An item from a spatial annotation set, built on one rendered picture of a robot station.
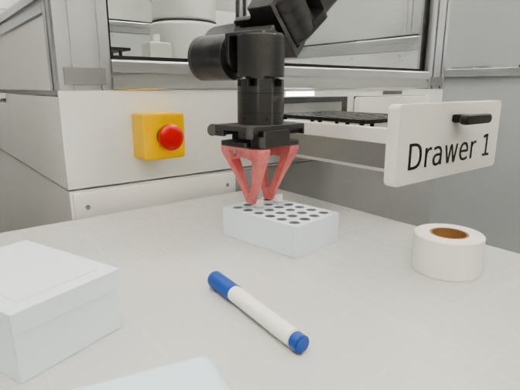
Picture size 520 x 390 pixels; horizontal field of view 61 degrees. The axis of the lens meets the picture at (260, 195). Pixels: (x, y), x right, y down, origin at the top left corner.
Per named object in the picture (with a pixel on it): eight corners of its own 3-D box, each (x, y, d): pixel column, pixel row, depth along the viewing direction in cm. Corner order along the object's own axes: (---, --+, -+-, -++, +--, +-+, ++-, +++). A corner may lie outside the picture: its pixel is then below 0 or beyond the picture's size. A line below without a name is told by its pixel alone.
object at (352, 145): (480, 155, 76) (484, 121, 75) (390, 173, 61) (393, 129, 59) (315, 136, 107) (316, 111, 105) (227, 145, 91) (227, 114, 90)
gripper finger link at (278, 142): (223, 200, 57) (222, 128, 55) (261, 192, 62) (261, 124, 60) (261, 210, 52) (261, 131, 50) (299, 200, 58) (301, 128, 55)
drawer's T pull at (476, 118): (491, 122, 65) (493, 113, 65) (466, 125, 61) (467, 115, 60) (468, 121, 68) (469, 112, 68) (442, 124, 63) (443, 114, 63)
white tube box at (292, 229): (337, 241, 56) (339, 212, 55) (295, 258, 50) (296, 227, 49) (266, 220, 64) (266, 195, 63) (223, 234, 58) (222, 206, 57)
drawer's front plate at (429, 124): (494, 165, 76) (502, 100, 74) (393, 188, 59) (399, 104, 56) (484, 163, 78) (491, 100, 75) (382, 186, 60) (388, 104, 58)
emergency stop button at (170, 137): (186, 149, 68) (185, 124, 67) (162, 152, 66) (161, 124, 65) (176, 148, 71) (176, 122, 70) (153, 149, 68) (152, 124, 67)
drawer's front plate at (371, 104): (427, 137, 120) (430, 95, 117) (357, 145, 102) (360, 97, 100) (421, 136, 121) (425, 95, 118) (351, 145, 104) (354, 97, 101)
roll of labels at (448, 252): (398, 267, 48) (401, 232, 47) (430, 251, 52) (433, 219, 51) (463, 289, 43) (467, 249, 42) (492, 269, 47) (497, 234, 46)
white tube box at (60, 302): (124, 326, 36) (119, 267, 35) (19, 387, 29) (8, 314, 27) (32, 289, 42) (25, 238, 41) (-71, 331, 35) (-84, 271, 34)
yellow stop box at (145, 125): (188, 157, 71) (186, 112, 70) (146, 162, 67) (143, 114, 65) (173, 153, 75) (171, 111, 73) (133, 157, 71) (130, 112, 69)
